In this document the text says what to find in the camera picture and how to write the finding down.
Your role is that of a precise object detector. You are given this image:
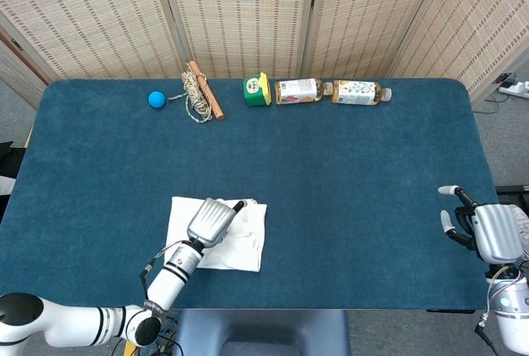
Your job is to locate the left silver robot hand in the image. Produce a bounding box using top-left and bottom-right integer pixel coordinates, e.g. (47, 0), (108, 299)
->
(186, 197), (248, 249)

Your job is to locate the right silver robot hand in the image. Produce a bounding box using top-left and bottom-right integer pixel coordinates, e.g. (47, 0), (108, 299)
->
(437, 184), (525, 265)

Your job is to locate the white t-shirt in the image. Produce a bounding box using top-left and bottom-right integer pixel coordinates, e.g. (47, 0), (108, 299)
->
(164, 196), (269, 273)

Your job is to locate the white sneaker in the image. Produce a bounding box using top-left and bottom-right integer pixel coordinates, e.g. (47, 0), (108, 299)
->
(510, 204), (529, 262)

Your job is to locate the brown wooden stick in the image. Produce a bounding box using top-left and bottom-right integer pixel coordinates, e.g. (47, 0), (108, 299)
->
(187, 61), (226, 121)

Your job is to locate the green container with yellow lid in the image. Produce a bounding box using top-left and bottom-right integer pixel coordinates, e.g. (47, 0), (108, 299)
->
(242, 72), (274, 107)

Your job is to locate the blue table cover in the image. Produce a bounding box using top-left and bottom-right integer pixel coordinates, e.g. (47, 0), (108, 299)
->
(0, 78), (525, 311)

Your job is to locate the white power strip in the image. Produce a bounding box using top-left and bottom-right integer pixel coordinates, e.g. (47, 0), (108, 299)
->
(498, 80), (529, 99)

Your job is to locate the tea bottle with fruit label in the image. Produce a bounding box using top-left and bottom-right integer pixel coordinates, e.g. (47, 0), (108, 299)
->
(274, 78), (334, 106)

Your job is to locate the tea bottle with white label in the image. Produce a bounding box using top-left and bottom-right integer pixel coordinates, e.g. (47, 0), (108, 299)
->
(331, 79), (393, 106)

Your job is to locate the woven folding screen panel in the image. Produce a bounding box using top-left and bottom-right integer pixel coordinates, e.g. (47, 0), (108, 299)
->
(0, 0), (185, 80)
(301, 0), (450, 80)
(155, 0), (319, 80)
(388, 0), (529, 105)
(0, 27), (53, 109)

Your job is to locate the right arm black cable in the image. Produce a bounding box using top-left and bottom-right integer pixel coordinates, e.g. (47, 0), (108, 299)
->
(474, 281), (501, 356)

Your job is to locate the braided beige rope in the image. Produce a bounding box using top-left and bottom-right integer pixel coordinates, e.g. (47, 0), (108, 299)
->
(166, 70), (214, 125)

